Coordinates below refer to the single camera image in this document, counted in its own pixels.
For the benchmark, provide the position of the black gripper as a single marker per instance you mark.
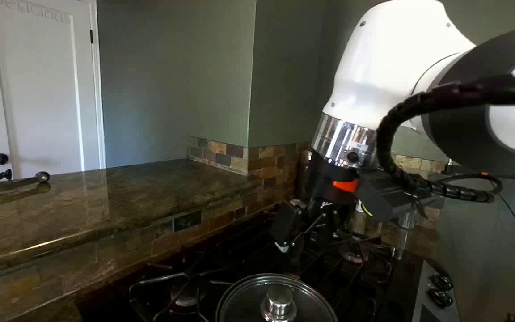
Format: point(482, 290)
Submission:
point(326, 188)

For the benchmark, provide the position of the black gas stove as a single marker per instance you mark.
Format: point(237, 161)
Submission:
point(367, 274)

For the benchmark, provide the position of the glass pot lid steel knob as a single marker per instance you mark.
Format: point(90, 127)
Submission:
point(273, 297)

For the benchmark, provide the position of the white door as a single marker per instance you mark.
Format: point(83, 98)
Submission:
point(51, 98)

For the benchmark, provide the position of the black door knob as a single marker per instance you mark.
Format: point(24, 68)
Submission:
point(4, 157)

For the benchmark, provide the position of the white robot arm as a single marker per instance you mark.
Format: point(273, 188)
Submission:
point(407, 63)

